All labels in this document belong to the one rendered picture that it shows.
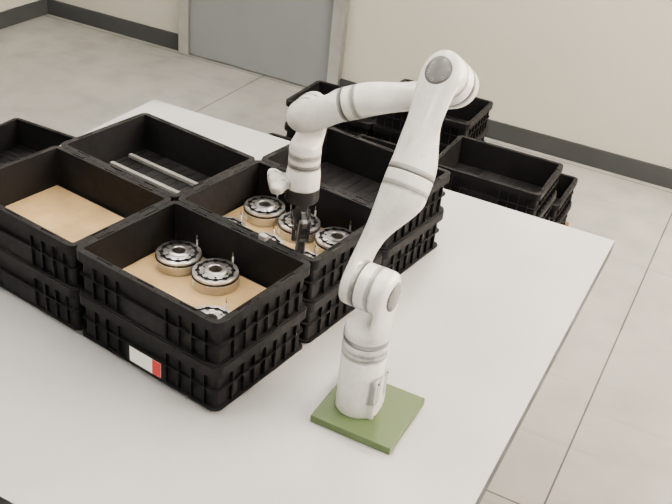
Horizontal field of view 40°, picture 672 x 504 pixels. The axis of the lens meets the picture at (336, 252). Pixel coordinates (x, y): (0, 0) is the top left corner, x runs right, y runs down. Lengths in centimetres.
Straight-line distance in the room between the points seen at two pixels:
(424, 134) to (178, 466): 77
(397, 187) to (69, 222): 88
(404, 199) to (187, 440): 62
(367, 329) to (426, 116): 41
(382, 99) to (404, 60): 323
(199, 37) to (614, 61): 241
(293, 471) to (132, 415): 35
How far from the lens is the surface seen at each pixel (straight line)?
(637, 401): 331
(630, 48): 468
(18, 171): 233
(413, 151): 171
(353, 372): 180
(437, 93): 173
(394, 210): 170
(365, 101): 183
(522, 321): 227
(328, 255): 196
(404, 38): 502
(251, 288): 201
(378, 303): 168
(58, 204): 234
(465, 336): 217
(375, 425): 186
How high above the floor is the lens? 195
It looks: 31 degrees down
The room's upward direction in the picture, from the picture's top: 6 degrees clockwise
